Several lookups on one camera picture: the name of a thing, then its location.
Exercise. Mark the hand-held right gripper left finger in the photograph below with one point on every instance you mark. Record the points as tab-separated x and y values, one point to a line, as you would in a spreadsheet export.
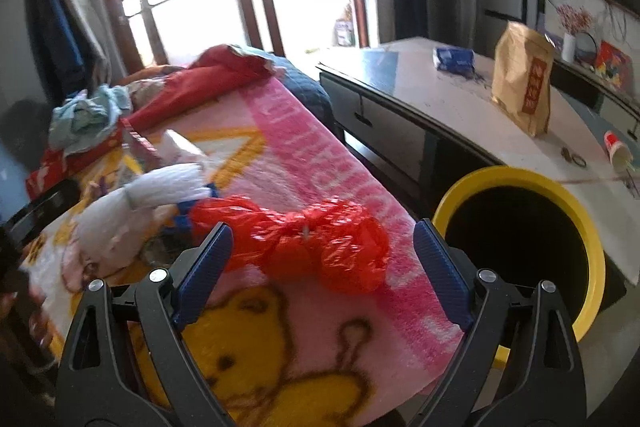
210	262

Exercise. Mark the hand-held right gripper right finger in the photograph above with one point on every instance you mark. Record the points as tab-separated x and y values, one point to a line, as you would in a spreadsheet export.
445	272

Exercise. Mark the red plastic bag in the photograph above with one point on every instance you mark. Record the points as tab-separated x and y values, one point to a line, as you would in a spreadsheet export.
300	242

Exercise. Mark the yellow rimmed black trash bin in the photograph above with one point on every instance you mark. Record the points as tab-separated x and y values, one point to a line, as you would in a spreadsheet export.
500	174

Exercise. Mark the blue plastic wrapper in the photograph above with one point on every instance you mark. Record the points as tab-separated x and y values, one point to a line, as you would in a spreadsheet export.
187	212

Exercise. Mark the white plastic bag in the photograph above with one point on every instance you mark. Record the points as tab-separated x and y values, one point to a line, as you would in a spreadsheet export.
150	192

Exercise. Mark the light blue cloth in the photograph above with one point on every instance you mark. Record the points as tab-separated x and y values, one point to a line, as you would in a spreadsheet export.
85	117

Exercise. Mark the pink printed blanket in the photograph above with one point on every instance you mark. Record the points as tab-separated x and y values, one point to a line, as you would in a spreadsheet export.
310	167

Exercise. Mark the white topped coffee table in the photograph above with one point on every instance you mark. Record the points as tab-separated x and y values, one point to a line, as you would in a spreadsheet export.
450	107

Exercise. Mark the small brown hair clip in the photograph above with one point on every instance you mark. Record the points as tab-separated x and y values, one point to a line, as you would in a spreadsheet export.
566	153

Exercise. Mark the red cloth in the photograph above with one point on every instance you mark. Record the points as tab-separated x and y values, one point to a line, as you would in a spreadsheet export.
200	92

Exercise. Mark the dark blue quilted cushion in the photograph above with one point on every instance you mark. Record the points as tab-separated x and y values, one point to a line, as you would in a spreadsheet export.
305	92

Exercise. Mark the hanging dark clothes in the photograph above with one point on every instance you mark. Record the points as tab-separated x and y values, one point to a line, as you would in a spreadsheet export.
55	22

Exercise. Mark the brown paper bag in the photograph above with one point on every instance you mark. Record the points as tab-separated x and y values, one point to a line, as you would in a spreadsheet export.
515	77

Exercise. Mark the red paper cup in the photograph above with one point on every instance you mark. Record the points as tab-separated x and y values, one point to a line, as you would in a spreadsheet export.
616	149

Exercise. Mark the long media cabinet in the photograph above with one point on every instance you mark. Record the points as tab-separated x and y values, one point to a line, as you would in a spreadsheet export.
615	102

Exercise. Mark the white vase with flowers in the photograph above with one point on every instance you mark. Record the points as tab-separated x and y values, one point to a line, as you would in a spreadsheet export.
568	47

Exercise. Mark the bottle on window sill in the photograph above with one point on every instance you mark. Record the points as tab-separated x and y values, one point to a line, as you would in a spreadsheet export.
344	32

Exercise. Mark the round desk ornament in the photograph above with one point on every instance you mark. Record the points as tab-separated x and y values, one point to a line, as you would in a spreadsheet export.
586	49

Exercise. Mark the colourful picture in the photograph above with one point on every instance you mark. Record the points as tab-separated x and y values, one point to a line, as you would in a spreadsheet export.
612	62

